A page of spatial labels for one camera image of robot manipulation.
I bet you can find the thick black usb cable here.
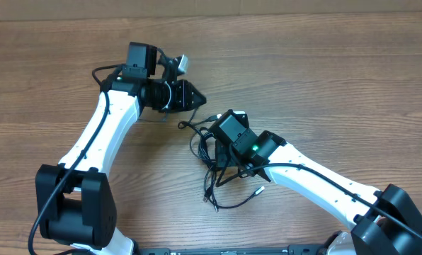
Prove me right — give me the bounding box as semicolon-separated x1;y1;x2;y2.
177;108;233;203

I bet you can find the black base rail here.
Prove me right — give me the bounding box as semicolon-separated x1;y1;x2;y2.
137;244;328;255

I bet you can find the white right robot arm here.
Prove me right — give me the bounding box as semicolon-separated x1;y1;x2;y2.
210;110;422;254

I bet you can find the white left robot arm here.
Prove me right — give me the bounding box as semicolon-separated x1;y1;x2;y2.
28;42;207;254

